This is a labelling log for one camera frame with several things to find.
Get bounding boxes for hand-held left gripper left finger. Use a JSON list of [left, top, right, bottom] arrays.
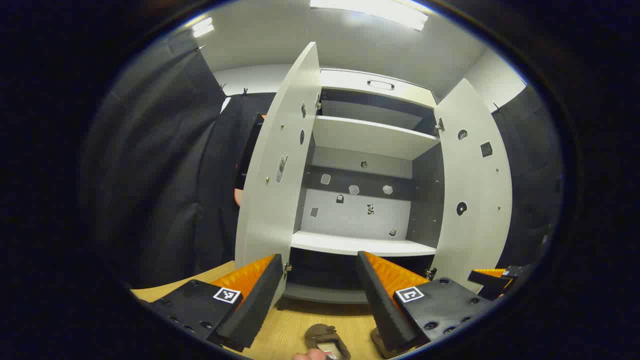
[[147, 253, 285, 353]]

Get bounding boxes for black backdrop cloth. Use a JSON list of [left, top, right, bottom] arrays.
[[82, 30, 566, 291]]

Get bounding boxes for small ceiling light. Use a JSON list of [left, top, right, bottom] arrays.
[[191, 17, 216, 38]]

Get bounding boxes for long ceiling light panel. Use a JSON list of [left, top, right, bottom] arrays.
[[309, 0, 430, 32]]

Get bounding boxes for black door handle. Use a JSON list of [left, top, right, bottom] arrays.
[[236, 112, 266, 191]]

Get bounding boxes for brown fuzzy shoe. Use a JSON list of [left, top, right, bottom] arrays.
[[371, 327, 398, 359], [305, 323, 352, 360]]

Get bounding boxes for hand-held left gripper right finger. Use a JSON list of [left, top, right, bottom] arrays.
[[356, 251, 496, 360]]

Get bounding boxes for white cabinet shelf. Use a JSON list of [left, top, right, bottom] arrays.
[[291, 230, 437, 257], [311, 115, 441, 161]]

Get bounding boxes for white shoe cabinet door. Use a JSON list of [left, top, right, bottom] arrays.
[[429, 77, 513, 293], [234, 41, 322, 311]]

